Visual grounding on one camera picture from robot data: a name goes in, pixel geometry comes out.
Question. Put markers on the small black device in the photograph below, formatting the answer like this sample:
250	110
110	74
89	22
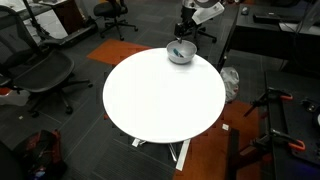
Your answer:
310	106

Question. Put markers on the black office desk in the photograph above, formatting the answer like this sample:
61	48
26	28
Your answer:
263	36

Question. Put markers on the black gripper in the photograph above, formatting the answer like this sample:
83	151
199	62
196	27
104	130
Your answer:
183	29

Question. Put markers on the large black mesh office chair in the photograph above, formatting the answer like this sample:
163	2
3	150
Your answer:
40	70

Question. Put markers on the black swivel chair with star base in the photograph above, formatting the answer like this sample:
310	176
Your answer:
203	33

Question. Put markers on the black low platform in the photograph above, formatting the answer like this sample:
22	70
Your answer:
73	35

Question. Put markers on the grey computer mouse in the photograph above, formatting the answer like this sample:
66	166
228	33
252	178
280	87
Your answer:
245	10

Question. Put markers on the white metal table base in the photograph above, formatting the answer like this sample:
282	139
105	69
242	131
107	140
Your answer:
183	155

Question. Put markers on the white plastic container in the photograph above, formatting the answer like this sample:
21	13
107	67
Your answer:
15	98

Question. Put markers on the grey white bowl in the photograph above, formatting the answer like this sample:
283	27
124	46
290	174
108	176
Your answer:
181	59

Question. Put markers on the black workbench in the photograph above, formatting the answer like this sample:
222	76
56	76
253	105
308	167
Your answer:
290	133

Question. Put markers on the white plastic bag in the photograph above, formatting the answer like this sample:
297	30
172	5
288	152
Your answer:
230	83

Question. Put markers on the small white paper scrap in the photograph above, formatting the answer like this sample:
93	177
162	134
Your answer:
225	127

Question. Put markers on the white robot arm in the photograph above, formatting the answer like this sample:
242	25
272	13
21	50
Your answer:
208	11

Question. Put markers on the small black office chair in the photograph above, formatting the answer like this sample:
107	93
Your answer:
111	10

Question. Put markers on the brown wooden cabinet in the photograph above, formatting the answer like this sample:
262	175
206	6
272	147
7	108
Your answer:
68	15

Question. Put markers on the red and black bag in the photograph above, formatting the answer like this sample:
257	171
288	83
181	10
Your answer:
41	153

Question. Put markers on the teal capped marker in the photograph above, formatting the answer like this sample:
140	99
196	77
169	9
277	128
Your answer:
178	52

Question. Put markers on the black keyboard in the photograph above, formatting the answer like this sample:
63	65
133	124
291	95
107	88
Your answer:
266	17

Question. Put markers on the black tripod stand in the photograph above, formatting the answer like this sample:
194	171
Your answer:
33	20

